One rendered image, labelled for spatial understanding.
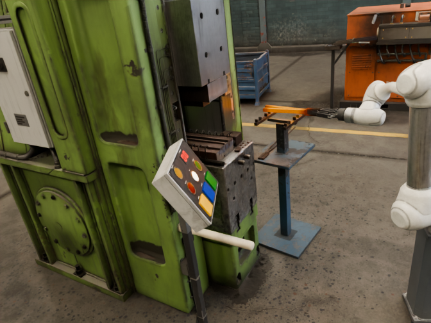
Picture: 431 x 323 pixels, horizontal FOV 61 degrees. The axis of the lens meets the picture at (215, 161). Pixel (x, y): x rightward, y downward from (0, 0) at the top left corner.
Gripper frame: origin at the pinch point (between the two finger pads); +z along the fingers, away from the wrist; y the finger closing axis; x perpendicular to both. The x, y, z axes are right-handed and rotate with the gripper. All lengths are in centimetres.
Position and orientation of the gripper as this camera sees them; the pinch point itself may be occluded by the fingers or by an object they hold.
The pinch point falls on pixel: (313, 111)
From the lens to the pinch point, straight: 235.1
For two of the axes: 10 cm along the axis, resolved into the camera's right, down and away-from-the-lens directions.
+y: 6.1, -4.1, 6.8
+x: -1.3, -9.0, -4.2
